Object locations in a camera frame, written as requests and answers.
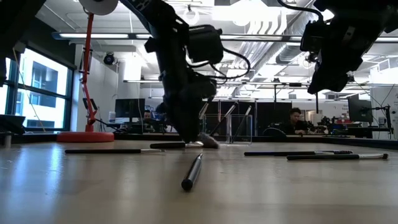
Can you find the white bottle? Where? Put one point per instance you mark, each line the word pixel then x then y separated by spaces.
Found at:
pixel 111 117

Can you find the grey standoff post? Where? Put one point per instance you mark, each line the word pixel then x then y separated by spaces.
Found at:
pixel 7 141

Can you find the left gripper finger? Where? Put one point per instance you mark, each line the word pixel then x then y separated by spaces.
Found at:
pixel 185 121

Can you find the black partition panels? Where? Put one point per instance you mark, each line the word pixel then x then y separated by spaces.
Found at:
pixel 270 115

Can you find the black ceiling spotlight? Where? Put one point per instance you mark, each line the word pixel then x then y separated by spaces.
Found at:
pixel 109 59

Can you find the black computer monitor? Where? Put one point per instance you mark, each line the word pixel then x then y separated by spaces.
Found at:
pixel 129 108
pixel 359 110

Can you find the red desk lamp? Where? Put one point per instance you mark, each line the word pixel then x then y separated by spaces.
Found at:
pixel 85 137

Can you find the clear acrylic organizer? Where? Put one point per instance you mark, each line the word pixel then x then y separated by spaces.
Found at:
pixel 231 129

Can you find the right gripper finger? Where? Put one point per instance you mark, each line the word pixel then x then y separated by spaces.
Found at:
pixel 329 81

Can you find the ceiling light strip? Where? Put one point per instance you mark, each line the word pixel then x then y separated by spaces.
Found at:
pixel 143 36
pixel 93 35
pixel 264 38

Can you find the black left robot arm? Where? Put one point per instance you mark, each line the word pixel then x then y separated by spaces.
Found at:
pixel 168 40

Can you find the large window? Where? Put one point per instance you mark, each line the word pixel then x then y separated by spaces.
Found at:
pixel 43 77

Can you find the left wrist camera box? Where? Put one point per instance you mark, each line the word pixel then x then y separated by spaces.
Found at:
pixel 205 43

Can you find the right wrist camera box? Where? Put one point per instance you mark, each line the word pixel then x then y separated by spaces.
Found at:
pixel 312 35

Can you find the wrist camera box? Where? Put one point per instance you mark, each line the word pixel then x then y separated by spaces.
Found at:
pixel 312 35
pixel 205 43

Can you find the person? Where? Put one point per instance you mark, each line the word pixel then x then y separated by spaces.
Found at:
pixel 147 114
pixel 295 123

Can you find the black metal frame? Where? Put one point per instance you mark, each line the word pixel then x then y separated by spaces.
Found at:
pixel 130 137

